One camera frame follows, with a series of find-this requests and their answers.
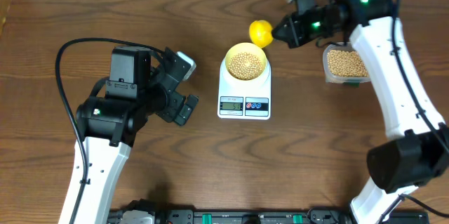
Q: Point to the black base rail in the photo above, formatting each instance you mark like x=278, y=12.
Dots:
x=143, y=211

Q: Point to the soybeans in container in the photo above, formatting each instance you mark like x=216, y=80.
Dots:
x=346, y=64

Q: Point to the clear plastic container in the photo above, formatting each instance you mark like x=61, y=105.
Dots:
x=331, y=78

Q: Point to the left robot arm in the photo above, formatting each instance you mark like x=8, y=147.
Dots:
x=141, y=82

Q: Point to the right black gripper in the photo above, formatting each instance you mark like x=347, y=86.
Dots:
x=295, y=20

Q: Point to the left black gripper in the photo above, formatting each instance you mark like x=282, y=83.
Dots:
x=170, y=110

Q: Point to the yellow measuring scoop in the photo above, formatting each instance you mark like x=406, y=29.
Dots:
x=260, y=32

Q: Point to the white digital kitchen scale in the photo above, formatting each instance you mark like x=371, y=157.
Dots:
x=244, y=99

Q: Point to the soybeans in bowl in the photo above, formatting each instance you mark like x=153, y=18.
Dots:
x=245, y=66

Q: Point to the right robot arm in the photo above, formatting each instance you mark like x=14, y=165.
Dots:
x=416, y=150

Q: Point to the yellow bowl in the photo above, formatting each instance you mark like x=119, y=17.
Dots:
x=245, y=47

